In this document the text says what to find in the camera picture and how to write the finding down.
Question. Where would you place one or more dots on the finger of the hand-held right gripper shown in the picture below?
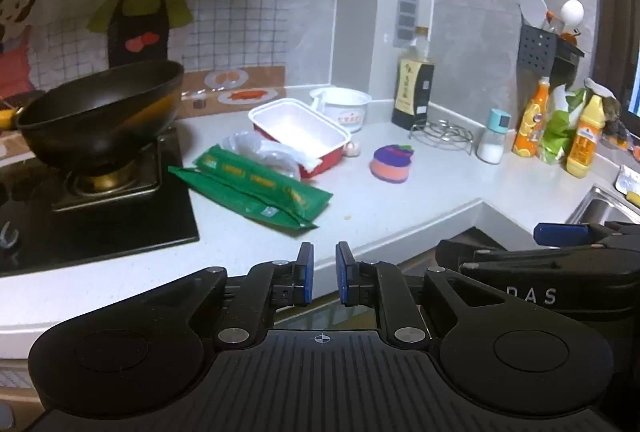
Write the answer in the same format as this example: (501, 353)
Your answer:
(560, 234)

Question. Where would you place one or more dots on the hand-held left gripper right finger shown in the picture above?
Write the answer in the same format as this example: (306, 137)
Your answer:
(343, 277)

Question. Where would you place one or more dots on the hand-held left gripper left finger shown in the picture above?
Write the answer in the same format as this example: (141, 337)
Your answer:
(306, 277)

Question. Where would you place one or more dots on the green snack packet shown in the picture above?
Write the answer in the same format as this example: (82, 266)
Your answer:
(260, 177)
(225, 192)

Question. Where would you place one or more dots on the garlic bulb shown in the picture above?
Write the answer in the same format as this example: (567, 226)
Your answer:
(353, 149)

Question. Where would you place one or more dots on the steel sink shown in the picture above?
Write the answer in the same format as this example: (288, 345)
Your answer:
(600, 207)

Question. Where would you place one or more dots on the yellow sponge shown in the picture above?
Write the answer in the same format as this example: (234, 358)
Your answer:
(632, 197)

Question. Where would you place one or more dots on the yellow bottle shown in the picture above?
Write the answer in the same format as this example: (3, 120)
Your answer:
(585, 137)

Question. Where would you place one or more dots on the green vegetable bag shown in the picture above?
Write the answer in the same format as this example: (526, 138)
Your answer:
(557, 132)

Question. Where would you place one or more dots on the salt shaker teal lid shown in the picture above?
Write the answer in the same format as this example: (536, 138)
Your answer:
(492, 142)

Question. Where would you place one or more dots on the orange drink bottle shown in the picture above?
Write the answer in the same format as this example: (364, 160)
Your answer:
(530, 122)

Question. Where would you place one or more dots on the pink purple scrub sponge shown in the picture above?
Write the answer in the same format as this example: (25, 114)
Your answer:
(391, 165)

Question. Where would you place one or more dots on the dark rag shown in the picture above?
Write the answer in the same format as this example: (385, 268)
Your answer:
(615, 120)

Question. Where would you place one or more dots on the clear plastic bag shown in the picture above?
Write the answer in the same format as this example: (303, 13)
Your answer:
(255, 150)

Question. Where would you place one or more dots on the red white food tray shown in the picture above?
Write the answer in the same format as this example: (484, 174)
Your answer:
(295, 127)

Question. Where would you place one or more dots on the white paper bowl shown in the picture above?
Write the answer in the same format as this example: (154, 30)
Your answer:
(345, 105)

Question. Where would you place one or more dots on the gas burner with metal tray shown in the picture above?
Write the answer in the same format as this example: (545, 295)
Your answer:
(145, 182)

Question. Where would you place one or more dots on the black glass gas stove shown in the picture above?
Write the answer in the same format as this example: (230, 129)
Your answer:
(125, 222)

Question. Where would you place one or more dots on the dark soy sauce bottle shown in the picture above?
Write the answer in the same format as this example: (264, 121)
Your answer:
(412, 87)

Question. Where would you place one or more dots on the white ladle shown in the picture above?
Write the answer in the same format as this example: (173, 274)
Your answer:
(533, 10)

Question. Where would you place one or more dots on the black wok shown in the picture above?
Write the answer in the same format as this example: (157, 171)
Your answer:
(100, 112)

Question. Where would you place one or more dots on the dark perforated wall rack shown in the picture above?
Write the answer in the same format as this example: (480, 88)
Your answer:
(537, 47)

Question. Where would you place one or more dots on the dark window frame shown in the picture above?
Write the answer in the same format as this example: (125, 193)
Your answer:
(615, 12)

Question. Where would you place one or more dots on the wall poster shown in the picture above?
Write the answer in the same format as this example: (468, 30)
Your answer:
(140, 2)

